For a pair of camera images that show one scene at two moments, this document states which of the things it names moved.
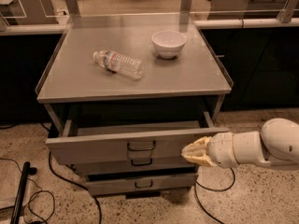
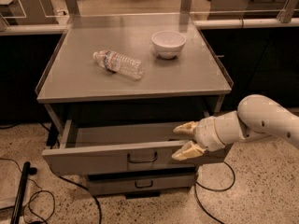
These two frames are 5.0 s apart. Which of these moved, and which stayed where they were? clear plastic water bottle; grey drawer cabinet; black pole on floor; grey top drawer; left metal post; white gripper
Moved: grey top drawer; white gripper
Stayed: clear plastic water bottle; grey drawer cabinet; black pole on floor; left metal post
